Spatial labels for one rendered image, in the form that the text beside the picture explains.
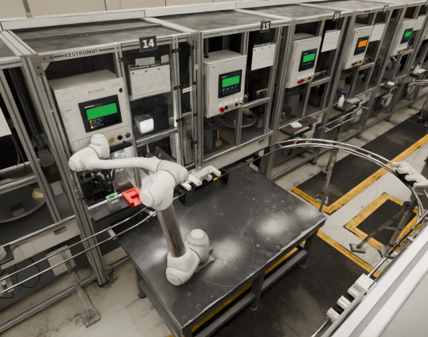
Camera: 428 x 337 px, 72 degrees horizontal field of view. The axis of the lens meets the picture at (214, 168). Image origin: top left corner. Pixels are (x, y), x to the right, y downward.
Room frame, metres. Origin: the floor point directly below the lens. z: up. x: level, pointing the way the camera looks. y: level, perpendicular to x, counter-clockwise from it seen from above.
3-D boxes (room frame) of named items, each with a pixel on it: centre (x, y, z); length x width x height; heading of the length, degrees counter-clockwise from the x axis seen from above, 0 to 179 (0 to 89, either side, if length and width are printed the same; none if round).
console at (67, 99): (1.83, 0.83, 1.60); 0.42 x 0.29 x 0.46; 130
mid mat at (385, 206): (2.48, -2.04, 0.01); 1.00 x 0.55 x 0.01; 130
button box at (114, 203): (1.64, 0.74, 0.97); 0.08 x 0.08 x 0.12; 40
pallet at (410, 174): (2.23, -1.83, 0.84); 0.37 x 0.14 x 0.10; 8
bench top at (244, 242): (1.75, -0.07, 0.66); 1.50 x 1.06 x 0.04; 130
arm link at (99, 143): (1.62, 0.75, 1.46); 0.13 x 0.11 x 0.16; 155
